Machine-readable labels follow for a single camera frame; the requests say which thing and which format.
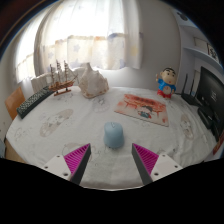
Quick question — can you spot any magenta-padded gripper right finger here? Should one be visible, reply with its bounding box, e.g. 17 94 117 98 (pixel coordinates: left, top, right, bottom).
131 143 184 186

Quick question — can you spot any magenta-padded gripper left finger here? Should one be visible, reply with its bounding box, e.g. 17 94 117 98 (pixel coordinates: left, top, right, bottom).
42 143 92 186

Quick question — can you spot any light blue computer mouse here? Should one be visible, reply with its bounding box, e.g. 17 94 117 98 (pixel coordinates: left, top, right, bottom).
103 121 126 150

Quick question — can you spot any white printed tablecloth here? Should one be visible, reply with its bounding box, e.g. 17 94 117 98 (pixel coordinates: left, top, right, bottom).
5 85 218 191

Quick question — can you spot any black box device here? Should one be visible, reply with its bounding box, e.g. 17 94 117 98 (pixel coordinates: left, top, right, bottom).
197 106 218 130

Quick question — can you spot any dark computer keyboard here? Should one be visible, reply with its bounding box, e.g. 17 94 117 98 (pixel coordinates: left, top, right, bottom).
16 85 56 120

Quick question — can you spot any red flat packet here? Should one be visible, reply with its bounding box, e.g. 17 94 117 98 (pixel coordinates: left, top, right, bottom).
213 131 224 156

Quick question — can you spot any black router with antennas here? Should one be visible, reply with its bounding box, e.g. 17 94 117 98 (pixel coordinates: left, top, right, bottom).
180 73 203 108

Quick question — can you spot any wooden model sailing ship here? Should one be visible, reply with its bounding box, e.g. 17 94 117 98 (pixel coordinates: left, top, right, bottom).
48 59 78 97

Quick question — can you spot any large white conch shell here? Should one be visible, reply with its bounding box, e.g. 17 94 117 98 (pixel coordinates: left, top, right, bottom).
77 62 110 99

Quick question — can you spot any cartoon boy figurine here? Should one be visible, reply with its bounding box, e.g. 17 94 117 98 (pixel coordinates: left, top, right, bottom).
155 67 178 100

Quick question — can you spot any orange wooden chair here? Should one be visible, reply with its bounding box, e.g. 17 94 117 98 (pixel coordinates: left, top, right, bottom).
4 86 26 121

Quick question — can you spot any black computer monitor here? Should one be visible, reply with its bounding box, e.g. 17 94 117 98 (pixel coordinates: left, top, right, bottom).
195 65 224 134

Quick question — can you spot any white shelf unit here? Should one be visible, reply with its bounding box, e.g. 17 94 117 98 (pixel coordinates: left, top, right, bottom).
173 8 224 101

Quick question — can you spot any white sheer star curtain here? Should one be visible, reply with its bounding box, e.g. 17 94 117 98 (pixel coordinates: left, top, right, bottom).
14 0 144 84

